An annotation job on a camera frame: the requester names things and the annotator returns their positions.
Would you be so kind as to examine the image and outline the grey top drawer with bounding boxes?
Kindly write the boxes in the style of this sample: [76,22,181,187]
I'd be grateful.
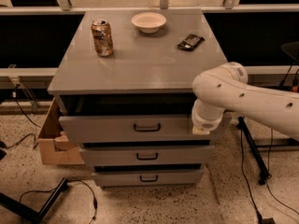
[58,96,232,144]

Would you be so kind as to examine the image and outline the grey drawer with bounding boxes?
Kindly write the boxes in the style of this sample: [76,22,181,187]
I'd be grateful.
[79,145,214,166]
[58,96,232,144]
[92,169,204,188]

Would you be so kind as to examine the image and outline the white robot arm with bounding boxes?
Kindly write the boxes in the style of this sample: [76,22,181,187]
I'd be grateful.
[192,63,299,140]

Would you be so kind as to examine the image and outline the grey bottom drawer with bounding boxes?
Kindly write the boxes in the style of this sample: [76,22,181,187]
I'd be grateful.
[92,169,204,188]

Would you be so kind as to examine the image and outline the grey drawer cabinet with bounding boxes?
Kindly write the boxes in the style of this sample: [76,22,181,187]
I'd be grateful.
[49,9,226,173]

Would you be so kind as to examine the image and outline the grey middle drawer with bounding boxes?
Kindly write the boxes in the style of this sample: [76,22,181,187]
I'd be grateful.
[79,145,214,166]

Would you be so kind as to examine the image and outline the black stand leg right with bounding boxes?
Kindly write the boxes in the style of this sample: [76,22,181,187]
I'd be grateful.
[237,117,299,185]

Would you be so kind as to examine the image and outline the black stand leg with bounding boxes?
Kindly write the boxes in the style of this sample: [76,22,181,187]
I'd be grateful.
[0,177,69,224]
[237,117,299,185]

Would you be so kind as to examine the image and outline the black snack wrapper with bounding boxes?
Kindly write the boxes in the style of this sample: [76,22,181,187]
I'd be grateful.
[178,34,205,51]

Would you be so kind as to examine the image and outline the white paper bowl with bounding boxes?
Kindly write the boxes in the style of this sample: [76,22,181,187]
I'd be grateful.
[131,12,166,34]

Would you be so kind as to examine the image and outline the crushed orange soda can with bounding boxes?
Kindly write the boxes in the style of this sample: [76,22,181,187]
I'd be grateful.
[92,19,113,57]

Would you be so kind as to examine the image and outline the cardboard box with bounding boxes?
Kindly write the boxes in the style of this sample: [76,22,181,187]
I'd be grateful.
[38,100,84,165]

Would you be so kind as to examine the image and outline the black stand leg left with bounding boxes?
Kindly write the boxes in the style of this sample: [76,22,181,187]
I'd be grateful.
[0,177,69,224]

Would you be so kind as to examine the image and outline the metal window railing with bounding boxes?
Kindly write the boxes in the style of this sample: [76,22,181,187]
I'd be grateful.
[1,0,298,90]

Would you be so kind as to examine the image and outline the black floor cable right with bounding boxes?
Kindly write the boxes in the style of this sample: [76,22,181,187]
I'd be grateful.
[239,121,299,224]

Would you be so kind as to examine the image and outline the black floor cable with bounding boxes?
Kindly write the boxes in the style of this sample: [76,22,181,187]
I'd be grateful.
[19,179,99,224]
[239,121,299,224]

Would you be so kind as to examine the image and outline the black floor cable left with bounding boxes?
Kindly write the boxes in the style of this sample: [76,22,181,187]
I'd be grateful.
[19,179,99,224]

